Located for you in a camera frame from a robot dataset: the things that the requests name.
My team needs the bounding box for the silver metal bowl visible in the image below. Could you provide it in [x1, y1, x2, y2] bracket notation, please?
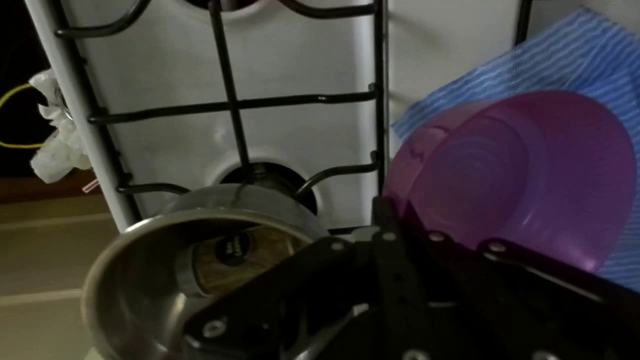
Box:
[78, 184, 331, 360]

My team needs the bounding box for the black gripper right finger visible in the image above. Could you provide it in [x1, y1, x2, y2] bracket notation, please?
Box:
[398, 199, 640, 360]

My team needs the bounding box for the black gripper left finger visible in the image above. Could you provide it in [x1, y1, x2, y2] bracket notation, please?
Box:
[181, 196, 430, 360]

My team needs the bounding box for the pink plastic bowl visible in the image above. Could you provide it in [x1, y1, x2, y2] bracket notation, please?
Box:
[382, 88, 640, 277]

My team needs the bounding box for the blue striped cloth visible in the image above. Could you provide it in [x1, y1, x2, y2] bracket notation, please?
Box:
[390, 7, 640, 296]

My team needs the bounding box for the white gas stove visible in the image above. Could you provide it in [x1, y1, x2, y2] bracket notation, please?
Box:
[25, 0, 640, 237]

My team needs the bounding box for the small black stove grate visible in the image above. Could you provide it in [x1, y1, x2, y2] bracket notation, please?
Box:
[513, 0, 536, 49]

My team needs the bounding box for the white crumpled tissue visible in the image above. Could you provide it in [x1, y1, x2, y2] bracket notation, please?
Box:
[28, 67, 92, 187]

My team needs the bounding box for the large black stove grate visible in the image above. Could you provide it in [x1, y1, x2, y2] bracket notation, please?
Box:
[49, 0, 393, 237]

